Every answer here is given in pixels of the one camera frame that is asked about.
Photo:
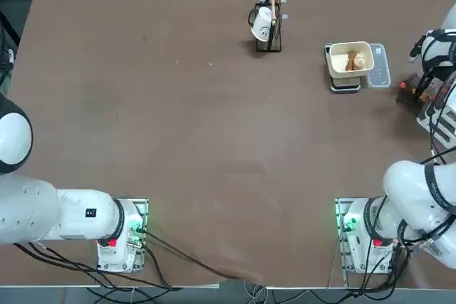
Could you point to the round beige pastry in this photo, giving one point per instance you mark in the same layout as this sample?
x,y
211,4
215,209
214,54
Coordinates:
x,y
360,62

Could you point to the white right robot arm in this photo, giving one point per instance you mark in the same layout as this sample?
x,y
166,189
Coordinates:
x,y
402,183

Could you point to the white smiley mug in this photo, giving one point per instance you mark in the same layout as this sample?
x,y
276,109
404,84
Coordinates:
x,y
263,24

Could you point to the black digital kitchen scale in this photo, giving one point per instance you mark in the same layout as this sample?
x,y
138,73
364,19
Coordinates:
x,y
343,85

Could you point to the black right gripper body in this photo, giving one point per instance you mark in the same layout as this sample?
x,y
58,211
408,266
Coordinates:
x,y
432,77

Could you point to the brown bread piece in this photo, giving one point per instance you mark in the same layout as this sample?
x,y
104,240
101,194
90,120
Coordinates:
x,y
351,62

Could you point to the cream rectangular container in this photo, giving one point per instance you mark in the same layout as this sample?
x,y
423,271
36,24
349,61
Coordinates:
x,y
336,58

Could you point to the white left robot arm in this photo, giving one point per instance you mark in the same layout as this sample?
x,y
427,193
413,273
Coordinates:
x,y
71,215

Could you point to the clear plastic lid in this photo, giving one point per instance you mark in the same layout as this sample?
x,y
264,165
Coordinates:
x,y
379,69

